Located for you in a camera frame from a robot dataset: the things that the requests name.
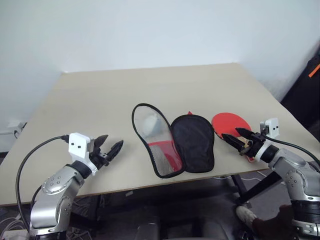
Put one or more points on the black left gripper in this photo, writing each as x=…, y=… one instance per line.
x=101, y=158

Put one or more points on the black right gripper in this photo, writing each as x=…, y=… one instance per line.
x=255, y=145

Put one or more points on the red table tennis paddle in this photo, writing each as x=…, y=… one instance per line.
x=226, y=122

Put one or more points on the black red mesh paddle case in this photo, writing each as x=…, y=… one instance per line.
x=193, y=145

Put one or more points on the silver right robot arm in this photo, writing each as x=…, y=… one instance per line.
x=292, y=170

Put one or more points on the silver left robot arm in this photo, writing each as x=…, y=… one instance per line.
x=51, y=192

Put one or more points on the black bag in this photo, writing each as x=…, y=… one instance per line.
x=303, y=100

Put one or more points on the white shoe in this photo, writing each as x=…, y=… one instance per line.
x=246, y=215

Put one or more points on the dark red trouser leg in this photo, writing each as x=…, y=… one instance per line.
x=275, y=222

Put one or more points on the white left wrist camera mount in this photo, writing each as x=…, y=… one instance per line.
x=78, y=145

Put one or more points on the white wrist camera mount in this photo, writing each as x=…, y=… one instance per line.
x=78, y=145
x=272, y=127

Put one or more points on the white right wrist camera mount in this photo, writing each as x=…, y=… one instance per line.
x=272, y=127

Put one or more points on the black table leg frame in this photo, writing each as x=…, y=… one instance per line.
x=260, y=187

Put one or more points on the white wall socket box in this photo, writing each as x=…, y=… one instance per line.
x=13, y=126

